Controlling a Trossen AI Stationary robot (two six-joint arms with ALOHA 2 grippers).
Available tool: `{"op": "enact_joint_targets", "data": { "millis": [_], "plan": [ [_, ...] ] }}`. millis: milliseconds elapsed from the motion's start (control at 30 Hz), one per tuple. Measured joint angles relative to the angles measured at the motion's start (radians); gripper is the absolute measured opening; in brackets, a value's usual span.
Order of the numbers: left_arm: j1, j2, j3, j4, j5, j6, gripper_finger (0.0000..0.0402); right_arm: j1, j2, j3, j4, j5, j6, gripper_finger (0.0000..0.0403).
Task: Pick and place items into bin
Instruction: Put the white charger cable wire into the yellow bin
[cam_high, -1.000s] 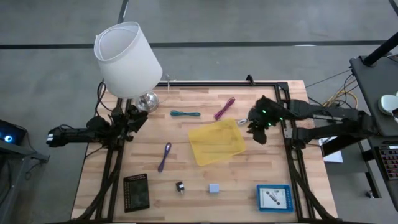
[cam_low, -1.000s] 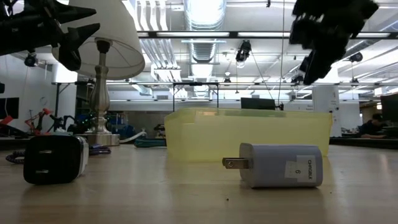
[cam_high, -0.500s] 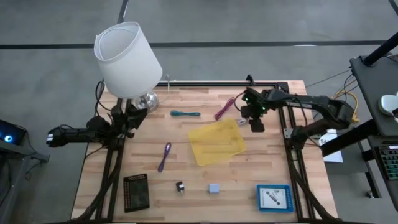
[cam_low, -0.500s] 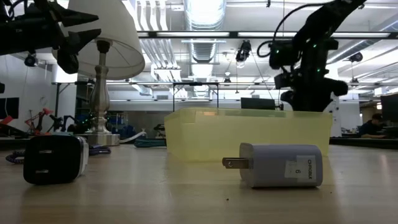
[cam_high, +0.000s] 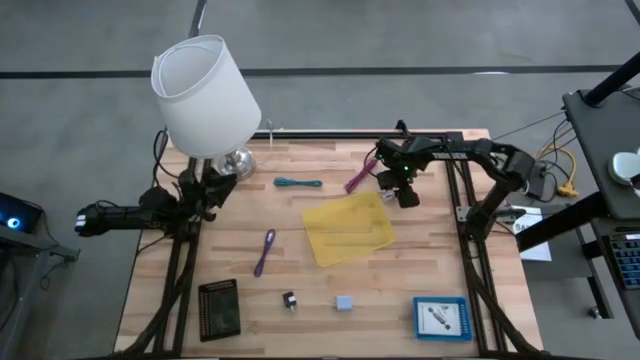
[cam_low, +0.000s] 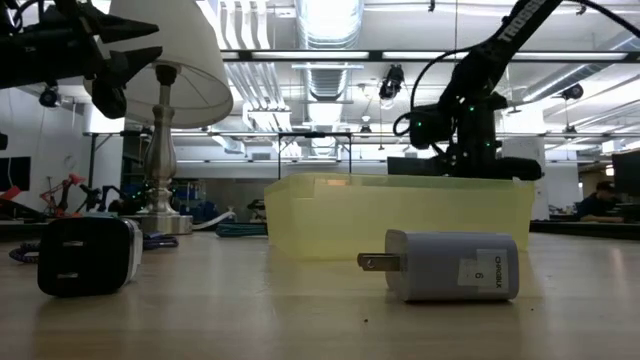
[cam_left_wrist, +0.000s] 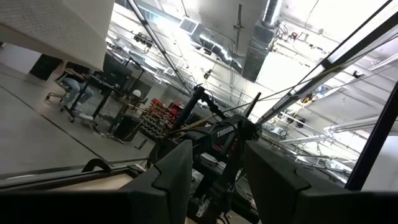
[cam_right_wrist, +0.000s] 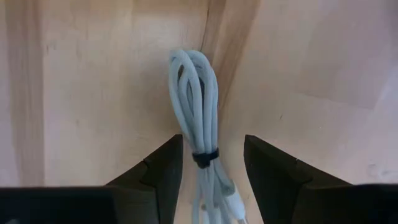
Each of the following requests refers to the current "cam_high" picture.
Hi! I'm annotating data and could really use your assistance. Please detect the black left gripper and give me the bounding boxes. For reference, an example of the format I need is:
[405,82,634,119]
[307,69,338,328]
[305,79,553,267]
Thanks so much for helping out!
[177,167,239,224]

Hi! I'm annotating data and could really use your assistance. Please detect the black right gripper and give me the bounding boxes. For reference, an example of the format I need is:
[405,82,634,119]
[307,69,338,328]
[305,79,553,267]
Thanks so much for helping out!
[375,138,422,210]

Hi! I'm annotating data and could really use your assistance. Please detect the purple cable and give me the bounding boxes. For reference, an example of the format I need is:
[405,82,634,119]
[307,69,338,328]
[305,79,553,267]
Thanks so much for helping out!
[252,228,277,279]

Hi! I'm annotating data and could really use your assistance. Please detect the yellow translucent plastic bin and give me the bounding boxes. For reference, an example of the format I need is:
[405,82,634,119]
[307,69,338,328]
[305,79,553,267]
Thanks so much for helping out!
[302,191,397,269]

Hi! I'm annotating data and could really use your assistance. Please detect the white shade table lamp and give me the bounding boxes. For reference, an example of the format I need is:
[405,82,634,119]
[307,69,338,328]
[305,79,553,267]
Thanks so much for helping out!
[150,33,263,182]

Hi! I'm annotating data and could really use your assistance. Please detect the black flat box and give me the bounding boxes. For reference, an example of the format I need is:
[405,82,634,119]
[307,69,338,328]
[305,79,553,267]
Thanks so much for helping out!
[197,278,242,343]

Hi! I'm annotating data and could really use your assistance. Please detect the blue flat box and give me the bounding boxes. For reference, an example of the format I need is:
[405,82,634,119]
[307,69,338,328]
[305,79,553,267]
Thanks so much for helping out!
[412,296,474,343]

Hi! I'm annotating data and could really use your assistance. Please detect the white paper sheet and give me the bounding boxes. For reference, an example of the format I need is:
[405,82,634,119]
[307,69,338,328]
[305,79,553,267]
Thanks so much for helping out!
[510,203,554,263]

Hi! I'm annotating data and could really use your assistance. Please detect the black device blue light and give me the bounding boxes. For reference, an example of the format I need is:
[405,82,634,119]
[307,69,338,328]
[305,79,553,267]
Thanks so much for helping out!
[0,191,44,235]

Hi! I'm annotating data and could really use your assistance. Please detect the black side desk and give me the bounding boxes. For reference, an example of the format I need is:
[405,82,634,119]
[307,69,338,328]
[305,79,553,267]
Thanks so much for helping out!
[514,87,640,254]

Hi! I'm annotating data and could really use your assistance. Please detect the white round device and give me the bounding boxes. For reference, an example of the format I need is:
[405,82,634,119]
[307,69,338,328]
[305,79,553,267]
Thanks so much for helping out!
[608,148,640,187]

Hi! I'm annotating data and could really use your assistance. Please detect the black pole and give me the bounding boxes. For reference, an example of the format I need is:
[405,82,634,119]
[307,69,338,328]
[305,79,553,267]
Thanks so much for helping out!
[583,52,640,108]

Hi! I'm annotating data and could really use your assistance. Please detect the black keyboard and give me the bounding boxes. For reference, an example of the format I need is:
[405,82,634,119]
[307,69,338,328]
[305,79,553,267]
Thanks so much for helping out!
[606,232,640,292]

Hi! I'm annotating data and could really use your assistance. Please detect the magenta cable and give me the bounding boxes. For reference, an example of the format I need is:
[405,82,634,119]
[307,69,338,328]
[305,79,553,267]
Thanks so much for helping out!
[343,157,380,195]

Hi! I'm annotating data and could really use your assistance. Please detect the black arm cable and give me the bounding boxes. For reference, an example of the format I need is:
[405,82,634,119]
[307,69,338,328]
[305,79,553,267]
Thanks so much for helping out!
[152,128,174,182]

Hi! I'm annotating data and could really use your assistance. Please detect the teal cable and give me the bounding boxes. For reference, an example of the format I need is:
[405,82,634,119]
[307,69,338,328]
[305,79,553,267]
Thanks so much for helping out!
[273,176,324,189]

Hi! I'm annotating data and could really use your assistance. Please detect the grey wall charger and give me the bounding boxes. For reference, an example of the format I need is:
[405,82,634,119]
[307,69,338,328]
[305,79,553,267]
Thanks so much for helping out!
[329,294,354,313]

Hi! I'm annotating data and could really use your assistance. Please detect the yellow cable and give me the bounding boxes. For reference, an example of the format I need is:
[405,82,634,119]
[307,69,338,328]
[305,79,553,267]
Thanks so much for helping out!
[539,142,580,198]

